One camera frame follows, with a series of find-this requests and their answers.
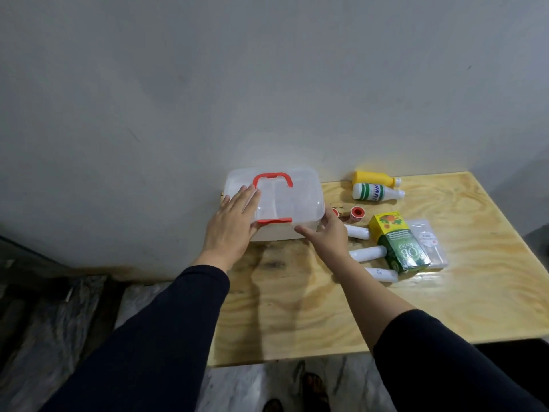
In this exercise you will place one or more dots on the white bottle green striped label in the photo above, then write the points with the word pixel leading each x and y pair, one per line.
pixel 375 192

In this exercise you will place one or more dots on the person's left hand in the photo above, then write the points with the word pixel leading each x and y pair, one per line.
pixel 229 235

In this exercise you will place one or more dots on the person's right thumb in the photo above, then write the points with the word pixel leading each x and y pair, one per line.
pixel 305 231

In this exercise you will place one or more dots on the green and yellow carton box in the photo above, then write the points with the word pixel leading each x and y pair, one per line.
pixel 401 246

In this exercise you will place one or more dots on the person's right forearm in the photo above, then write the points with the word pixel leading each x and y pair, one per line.
pixel 411 351

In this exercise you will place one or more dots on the person's left foot in sandal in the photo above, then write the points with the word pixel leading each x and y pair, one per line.
pixel 272 405

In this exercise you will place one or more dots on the white bandage roll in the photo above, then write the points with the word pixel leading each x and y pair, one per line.
pixel 368 253
pixel 358 232
pixel 382 274

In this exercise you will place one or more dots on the clear plastic packet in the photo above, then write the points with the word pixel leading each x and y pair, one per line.
pixel 431 242

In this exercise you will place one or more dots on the person's right hand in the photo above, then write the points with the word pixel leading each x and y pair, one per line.
pixel 330 242

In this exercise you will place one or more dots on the person's foot in sandal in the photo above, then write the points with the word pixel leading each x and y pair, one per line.
pixel 315 390
pixel 272 405

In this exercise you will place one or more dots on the person's left thumb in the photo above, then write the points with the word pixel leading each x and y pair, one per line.
pixel 256 227

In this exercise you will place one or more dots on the person's left little finger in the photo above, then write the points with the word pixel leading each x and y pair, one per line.
pixel 224 202

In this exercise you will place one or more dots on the person's left forearm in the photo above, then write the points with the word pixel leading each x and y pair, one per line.
pixel 163 338

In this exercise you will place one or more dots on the person's right foot in sandal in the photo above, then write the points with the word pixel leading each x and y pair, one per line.
pixel 315 390

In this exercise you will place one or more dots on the yellow plastic bottle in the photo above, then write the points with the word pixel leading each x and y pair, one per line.
pixel 371 178

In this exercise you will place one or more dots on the person's left middle finger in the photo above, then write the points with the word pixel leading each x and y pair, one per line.
pixel 244 200

